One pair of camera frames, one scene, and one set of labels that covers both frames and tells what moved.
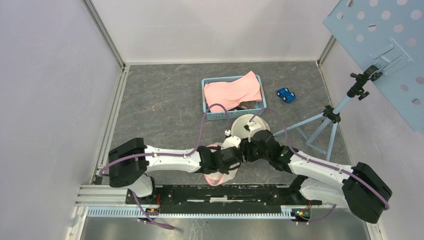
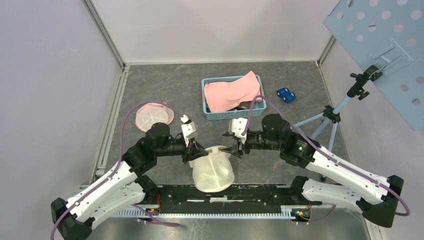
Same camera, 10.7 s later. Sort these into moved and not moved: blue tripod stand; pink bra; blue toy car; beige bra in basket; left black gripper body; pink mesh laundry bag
Moved: left black gripper body; pink mesh laundry bag
Not moved: beige bra in basket; pink bra; blue tripod stand; blue toy car
